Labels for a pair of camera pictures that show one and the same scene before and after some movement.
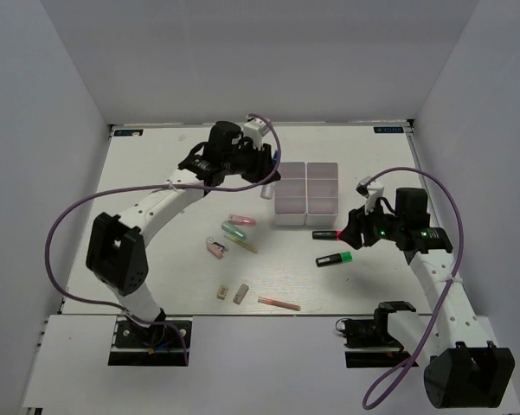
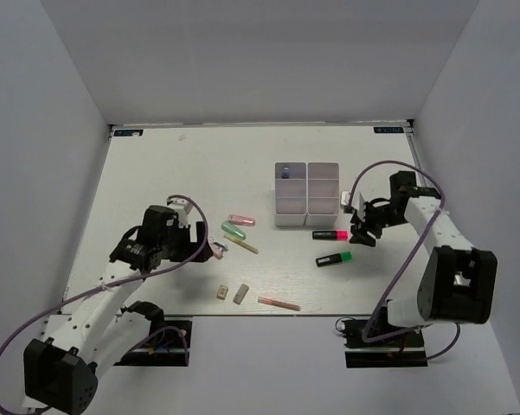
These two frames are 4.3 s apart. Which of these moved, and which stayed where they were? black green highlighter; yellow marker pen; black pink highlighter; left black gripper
Moved: left black gripper
Stayed: black green highlighter; yellow marker pen; black pink highlighter
